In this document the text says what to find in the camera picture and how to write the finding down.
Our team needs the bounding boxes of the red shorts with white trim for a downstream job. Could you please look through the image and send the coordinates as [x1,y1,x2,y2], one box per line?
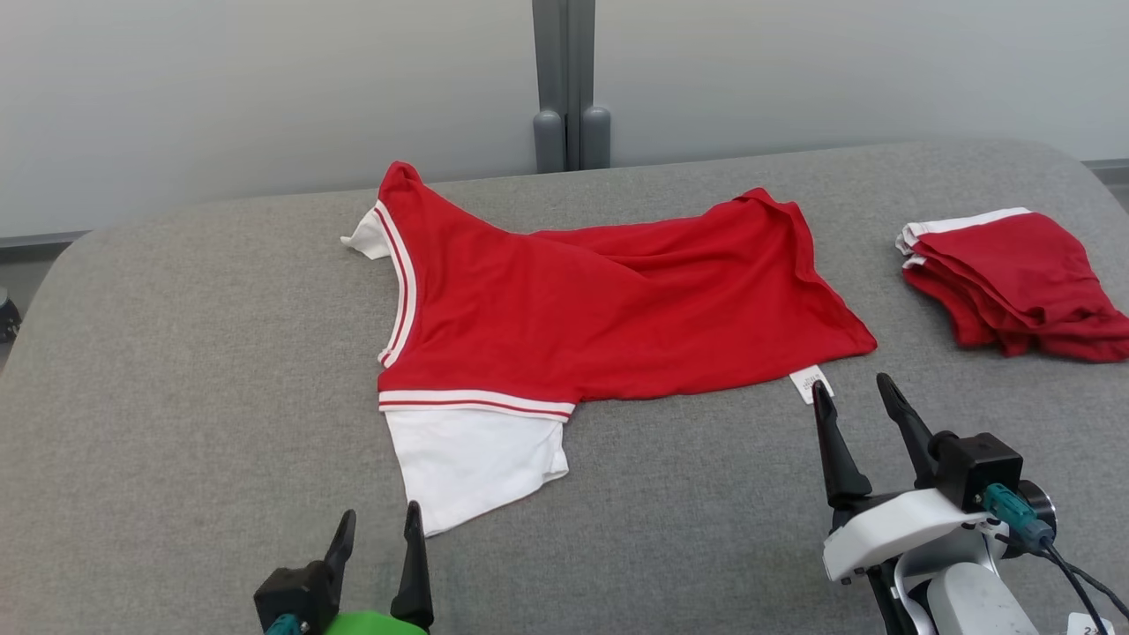
[895,207,1129,364]

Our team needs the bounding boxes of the red jersey shirt white sleeves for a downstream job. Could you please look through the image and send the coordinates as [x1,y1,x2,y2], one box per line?
[340,161,879,537]

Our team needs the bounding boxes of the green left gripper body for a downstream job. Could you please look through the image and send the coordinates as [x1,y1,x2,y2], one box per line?
[322,609,429,635]

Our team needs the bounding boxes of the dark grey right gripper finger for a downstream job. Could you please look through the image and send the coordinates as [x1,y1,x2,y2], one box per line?
[811,379,874,512]
[875,372,960,489]

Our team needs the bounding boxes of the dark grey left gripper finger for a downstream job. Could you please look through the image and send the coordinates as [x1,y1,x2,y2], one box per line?
[319,509,358,611]
[390,500,435,631]

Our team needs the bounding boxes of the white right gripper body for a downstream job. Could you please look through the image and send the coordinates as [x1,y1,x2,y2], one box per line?
[821,488,996,585]

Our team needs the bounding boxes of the grey vertical post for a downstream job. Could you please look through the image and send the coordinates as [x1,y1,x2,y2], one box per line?
[531,0,612,173]

